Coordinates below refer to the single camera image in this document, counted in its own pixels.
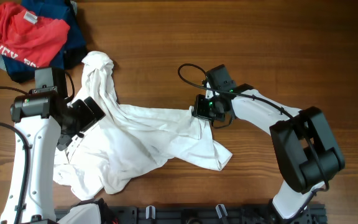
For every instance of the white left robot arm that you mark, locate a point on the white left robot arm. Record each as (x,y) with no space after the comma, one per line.
(44,123)

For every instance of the navy blue folded garment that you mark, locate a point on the navy blue folded garment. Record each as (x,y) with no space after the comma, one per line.
(71,53)

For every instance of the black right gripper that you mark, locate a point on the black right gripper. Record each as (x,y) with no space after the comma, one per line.
(199,112)

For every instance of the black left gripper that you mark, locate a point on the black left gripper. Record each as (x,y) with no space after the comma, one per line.
(90,119)

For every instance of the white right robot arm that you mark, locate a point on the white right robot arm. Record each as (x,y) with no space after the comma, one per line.
(307,153)

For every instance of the white Puma t-shirt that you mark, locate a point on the white Puma t-shirt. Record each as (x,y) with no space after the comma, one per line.
(129,141)

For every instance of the red folded t-shirt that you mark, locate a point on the red folded t-shirt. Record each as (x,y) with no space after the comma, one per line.
(28,38)

